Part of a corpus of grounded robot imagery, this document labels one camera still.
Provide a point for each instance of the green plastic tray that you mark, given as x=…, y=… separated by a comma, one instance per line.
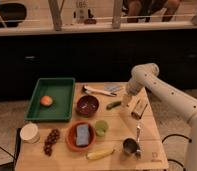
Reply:
x=61, y=90

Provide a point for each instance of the green cup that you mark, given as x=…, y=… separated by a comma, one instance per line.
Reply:
x=101, y=126

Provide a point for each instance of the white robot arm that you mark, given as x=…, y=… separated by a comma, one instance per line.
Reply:
x=146, y=75

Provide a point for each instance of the purple grape bunch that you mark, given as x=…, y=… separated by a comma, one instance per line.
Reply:
x=51, y=139

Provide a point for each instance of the white bottle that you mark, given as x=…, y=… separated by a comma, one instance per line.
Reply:
x=81, y=9

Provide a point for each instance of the dark red bowl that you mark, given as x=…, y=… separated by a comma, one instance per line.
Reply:
x=87, y=106

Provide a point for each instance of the black chair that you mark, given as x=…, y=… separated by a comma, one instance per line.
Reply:
x=13, y=14

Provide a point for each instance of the green pepper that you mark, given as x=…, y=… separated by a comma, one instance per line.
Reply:
x=113, y=105

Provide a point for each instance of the wooden block holder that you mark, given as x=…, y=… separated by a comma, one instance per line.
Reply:
x=139, y=109

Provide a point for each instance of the white round container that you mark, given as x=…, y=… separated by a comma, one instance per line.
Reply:
x=30, y=133

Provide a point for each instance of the orange peach fruit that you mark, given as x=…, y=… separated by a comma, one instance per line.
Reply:
x=46, y=101

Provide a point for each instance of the seated person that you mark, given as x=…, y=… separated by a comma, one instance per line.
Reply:
x=137, y=9

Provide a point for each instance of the metal measuring cup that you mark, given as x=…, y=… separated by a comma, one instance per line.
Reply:
x=132, y=146

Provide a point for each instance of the yellow corn cob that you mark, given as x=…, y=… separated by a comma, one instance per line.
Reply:
x=98, y=154

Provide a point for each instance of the orange plate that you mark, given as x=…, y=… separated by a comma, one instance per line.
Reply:
x=70, y=137

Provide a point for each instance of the blue sponge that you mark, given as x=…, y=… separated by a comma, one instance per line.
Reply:
x=82, y=135

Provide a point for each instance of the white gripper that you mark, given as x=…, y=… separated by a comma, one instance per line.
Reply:
x=127, y=98

